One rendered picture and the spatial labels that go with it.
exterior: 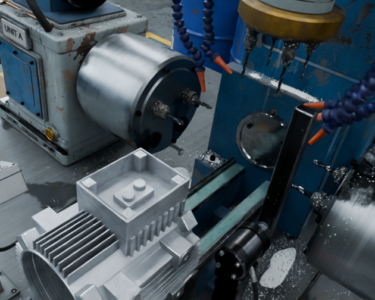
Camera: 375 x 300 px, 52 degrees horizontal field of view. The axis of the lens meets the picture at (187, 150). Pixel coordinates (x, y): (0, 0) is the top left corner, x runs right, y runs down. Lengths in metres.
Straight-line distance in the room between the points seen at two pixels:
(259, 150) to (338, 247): 0.34
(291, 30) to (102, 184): 0.37
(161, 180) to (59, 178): 0.53
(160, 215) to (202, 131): 0.77
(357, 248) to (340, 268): 0.05
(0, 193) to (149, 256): 0.27
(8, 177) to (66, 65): 0.37
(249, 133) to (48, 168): 0.54
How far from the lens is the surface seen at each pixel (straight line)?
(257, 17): 0.66
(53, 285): 0.66
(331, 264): 0.69
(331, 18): 0.68
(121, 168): 0.58
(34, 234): 0.56
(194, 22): 2.72
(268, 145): 0.90
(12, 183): 0.68
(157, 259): 0.55
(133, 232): 0.51
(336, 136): 0.83
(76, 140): 1.08
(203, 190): 0.88
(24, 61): 1.06
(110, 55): 0.89
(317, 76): 0.94
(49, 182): 1.07
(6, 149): 1.20
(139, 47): 0.89
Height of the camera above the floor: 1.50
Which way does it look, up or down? 36 degrees down
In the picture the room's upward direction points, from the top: 9 degrees clockwise
